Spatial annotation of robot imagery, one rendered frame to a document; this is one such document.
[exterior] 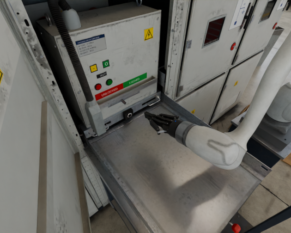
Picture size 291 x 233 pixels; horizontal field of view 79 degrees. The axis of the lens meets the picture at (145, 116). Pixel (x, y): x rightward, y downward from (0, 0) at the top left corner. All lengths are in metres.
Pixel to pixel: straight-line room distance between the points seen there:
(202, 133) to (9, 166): 0.50
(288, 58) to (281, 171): 1.69
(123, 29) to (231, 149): 0.62
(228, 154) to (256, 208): 1.39
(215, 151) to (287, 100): 0.72
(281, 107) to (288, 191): 1.11
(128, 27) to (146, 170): 0.65
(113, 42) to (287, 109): 0.97
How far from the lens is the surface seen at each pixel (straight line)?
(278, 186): 2.16
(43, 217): 0.45
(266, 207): 1.99
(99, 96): 0.89
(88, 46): 0.77
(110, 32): 0.80
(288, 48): 0.70
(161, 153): 0.93
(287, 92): 1.21
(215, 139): 0.58
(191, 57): 1.15
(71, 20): 0.76
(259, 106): 0.72
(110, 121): 1.02
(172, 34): 0.98
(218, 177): 0.93
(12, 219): 0.37
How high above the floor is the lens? 1.63
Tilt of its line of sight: 45 degrees down
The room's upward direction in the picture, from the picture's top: straight up
